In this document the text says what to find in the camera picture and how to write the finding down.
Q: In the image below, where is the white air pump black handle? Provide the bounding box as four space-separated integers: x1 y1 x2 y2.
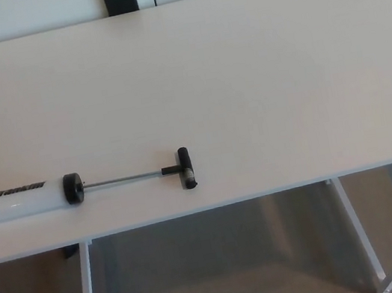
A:
0 145 200 224

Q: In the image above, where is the white desk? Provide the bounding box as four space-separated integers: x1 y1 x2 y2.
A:
0 0 392 293

